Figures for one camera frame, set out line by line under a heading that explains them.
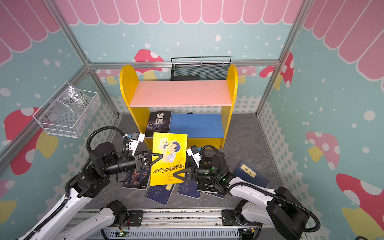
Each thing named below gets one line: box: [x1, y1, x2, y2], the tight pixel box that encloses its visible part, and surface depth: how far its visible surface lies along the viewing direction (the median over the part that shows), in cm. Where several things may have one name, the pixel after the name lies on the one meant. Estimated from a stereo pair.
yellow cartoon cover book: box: [150, 132, 188, 186], surface depth 61 cm
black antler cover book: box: [197, 176, 218, 194], surface depth 83 cm
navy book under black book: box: [202, 191, 225, 200], surface depth 83 cm
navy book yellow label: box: [145, 183, 176, 206], surface depth 83 cm
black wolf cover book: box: [145, 110, 172, 137], surface depth 96 cm
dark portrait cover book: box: [121, 156, 152, 191], surface depth 87 cm
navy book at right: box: [233, 161, 270, 188], surface depth 89 cm
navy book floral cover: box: [177, 179, 202, 200], surface depth 84 cm
